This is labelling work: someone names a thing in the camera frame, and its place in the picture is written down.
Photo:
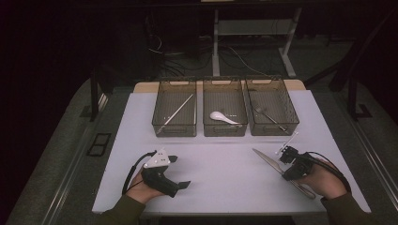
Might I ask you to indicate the black metal stand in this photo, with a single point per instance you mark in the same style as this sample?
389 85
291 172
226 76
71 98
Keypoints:
352 100

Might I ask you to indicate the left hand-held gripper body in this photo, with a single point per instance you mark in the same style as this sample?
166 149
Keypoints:
156 178

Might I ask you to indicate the white metal desk frame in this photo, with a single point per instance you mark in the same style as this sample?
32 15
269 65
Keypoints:
215 47

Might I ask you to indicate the person's right hand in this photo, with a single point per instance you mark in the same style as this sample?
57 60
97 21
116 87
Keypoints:
324 181

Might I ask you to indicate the smoky transparent plastic bin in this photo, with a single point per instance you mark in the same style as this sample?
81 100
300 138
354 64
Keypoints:
175 128
224 100
278 100

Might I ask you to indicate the steel fork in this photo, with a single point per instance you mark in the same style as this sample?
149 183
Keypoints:
269 117

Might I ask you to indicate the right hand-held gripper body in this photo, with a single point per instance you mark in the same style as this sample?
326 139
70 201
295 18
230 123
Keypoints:
303 165

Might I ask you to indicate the white ceramic spoon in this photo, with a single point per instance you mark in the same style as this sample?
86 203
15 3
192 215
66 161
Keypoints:
217 116

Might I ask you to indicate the aluminium frame rail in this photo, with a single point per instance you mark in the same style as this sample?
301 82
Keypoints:
375 159
58 203

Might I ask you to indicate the black metal post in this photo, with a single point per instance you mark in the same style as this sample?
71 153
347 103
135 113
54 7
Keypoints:
94 93

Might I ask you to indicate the steel table knife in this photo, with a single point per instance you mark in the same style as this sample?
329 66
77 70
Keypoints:
266 159

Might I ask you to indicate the person's left hand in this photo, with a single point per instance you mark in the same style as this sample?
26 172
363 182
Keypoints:
140 192

